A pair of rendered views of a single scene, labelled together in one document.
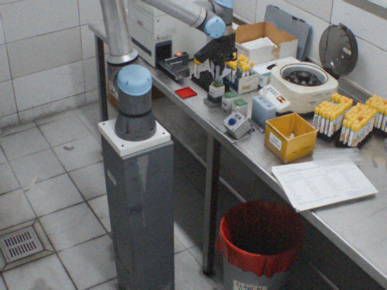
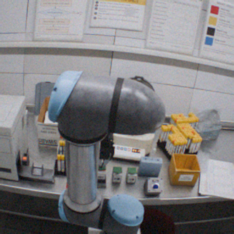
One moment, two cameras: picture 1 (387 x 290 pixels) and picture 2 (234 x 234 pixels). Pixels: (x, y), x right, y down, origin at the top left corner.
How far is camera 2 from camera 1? 1.63 m
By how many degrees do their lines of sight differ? 54
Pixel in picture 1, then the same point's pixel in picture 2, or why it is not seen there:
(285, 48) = not seen: hidden behind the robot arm
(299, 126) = (177, 160)
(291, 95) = (145, 144)
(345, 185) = (224, 171)
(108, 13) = (92, 164)
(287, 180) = (213, 191)
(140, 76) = (134, 203)
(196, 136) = (12, 202)
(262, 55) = not seen: hidden behind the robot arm
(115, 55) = (90, 202)
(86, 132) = not seen: outside the picture
